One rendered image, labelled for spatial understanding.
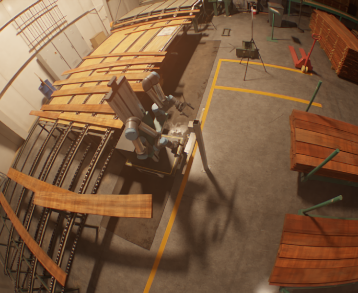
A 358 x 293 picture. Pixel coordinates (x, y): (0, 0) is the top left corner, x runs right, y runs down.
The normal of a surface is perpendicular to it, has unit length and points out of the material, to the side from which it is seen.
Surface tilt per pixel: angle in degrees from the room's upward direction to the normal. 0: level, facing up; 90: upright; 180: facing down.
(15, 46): 90
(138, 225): 0
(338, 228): 0
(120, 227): 0
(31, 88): 90
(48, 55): 90
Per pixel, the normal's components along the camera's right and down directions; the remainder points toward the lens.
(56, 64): 0.93, 0.17
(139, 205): -0.22, -0.47
